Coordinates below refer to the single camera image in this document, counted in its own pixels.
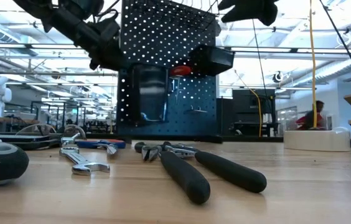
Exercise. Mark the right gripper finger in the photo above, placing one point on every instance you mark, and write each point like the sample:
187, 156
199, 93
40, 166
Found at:
237, 9

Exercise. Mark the black pegboard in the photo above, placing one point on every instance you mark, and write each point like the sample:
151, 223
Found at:
181, 130

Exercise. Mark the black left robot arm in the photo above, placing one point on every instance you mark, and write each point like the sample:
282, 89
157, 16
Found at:
66, 21

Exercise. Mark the wide black pegboard bin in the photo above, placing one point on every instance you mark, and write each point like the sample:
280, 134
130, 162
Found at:
213, 60

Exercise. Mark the tall black pegboard bin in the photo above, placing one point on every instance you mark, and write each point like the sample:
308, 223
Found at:
150, 93

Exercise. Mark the red and blue scissors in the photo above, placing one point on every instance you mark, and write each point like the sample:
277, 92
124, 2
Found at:
91, 143

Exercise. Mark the black cabinet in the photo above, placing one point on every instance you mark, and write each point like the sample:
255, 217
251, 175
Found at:
247, 105

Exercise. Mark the silver combination wrench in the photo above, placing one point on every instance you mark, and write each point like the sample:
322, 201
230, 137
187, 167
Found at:
82, 161

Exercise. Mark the person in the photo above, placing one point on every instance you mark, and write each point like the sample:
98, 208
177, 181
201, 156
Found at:
313, 119

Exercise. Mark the black C-clamp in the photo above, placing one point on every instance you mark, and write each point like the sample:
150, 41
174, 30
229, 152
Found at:
32, 144

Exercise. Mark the white tape roll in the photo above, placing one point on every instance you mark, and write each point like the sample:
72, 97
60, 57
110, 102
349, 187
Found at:
315, 141

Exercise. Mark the black aluminium table frame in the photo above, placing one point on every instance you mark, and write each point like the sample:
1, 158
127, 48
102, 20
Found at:
250, 139

